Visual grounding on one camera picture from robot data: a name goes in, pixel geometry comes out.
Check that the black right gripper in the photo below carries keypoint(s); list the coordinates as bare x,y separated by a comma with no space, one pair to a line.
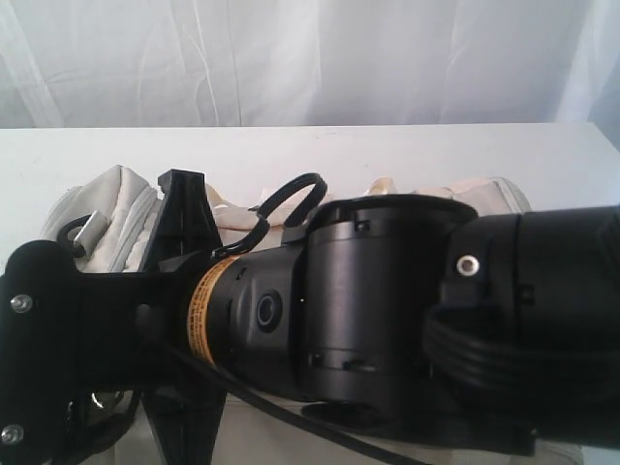
183,408

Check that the cream white duffel bag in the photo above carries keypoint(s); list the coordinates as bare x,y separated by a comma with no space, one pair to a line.
128,206

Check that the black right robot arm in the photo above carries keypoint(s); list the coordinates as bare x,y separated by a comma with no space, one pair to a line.
405,317

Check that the white backdrop curtain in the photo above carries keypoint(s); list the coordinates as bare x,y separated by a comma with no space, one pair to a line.
285,63

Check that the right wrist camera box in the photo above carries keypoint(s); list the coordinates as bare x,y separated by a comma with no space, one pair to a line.
65,335

